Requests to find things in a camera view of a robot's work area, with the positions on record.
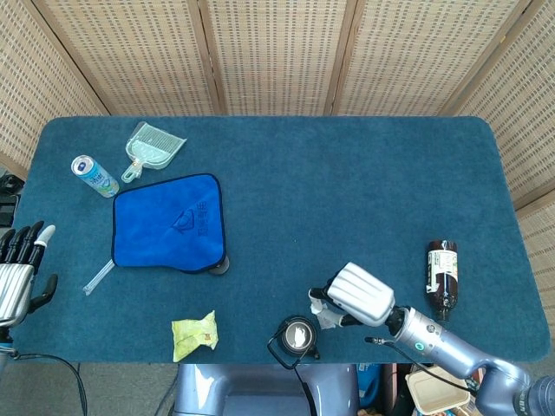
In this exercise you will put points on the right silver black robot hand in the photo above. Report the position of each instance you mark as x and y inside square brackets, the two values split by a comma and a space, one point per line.
[362, 294]

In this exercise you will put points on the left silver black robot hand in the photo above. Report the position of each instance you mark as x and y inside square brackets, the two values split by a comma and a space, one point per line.
[13, 286]

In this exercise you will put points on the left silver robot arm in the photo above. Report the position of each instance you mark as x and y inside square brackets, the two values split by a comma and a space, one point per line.
[3, 346]

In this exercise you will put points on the blue bag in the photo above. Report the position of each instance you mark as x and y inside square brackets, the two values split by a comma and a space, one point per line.
[368, 383]

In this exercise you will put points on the black equipment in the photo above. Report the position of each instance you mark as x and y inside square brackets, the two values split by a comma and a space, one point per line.
[6, 208]

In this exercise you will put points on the brown bottle with white label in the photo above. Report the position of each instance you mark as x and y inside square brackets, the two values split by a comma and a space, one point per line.
[442, 277]

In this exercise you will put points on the clear wrapped straw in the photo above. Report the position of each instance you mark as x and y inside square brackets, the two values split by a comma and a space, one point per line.
[97, 279]

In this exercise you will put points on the teal carpet table mat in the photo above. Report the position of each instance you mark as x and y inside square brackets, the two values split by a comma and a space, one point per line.
[325, 195]

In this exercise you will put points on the beige food box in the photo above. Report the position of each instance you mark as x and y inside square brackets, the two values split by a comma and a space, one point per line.
[429, 390]

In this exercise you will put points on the light blue drink can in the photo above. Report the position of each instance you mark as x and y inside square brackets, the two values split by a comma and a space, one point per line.
[97, 180]

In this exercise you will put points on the grey-blue robot torso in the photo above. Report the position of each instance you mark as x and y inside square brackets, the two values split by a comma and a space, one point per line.
[260, 390]

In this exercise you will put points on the round black disc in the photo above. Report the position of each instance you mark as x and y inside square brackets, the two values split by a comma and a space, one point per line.
[221, 269]

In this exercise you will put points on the blue microfiber cloth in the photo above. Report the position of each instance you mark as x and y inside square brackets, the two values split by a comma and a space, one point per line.
[165, 225]

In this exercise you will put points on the yellow-green snack packet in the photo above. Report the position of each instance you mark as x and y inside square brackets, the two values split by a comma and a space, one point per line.
[191, 338]

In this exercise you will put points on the pale green mini dustpan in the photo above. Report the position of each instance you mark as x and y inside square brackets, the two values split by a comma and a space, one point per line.
[152, 149]

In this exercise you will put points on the woven wooden folding screen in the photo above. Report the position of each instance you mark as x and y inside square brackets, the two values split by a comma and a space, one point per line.
[277, 52]

